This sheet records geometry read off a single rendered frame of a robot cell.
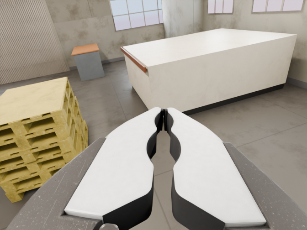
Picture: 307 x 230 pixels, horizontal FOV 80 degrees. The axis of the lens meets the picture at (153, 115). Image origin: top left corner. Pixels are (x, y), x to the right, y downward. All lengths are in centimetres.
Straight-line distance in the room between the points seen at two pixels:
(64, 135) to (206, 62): 216
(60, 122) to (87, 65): 404
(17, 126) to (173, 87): 197
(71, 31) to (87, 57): 191
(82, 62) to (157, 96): 356
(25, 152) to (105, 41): 599
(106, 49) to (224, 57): 535
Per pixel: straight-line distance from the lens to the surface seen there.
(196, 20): 664
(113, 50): 770
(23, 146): 221
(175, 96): 290
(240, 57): 334
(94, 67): 595
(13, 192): 260
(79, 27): 758
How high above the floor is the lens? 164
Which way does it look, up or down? 30 degrees down
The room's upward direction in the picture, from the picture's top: 8 degrees counter-clockwise
